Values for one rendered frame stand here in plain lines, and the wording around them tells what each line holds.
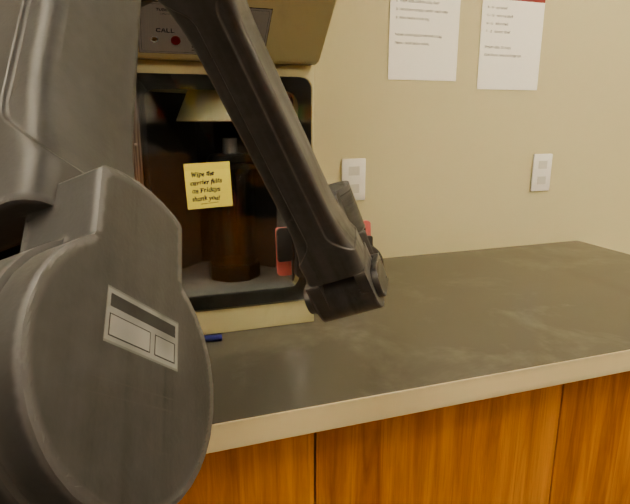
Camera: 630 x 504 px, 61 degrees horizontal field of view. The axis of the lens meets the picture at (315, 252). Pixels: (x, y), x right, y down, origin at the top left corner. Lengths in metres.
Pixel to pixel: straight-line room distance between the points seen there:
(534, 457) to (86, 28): 0.97
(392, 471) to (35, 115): 0.80
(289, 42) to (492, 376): 0.61
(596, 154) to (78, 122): 1.84
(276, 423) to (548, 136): 1.34
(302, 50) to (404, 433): 0.63
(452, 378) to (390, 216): 0.77
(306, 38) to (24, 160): 0.76
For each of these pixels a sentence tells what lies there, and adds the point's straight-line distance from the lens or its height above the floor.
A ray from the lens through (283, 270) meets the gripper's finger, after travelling 0.75.
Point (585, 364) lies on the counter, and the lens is 1.00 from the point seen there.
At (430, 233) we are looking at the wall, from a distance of 1.62.
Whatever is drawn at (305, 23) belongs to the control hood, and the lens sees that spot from 0.90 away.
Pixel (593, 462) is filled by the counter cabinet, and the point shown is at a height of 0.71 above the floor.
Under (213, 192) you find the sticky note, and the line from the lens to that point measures 0.93.
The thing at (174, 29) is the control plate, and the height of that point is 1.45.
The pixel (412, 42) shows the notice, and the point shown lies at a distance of 1.55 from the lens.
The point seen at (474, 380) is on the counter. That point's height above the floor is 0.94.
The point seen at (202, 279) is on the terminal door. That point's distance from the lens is 0.95.
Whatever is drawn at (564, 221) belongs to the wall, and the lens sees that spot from 1.92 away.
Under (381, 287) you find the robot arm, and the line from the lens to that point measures 0.57.
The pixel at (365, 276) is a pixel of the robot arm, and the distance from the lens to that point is 0.55.
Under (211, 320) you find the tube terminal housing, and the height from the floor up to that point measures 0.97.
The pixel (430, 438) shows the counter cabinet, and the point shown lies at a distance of 0.92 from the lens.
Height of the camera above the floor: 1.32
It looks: 14 degrees down
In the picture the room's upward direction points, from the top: straight up
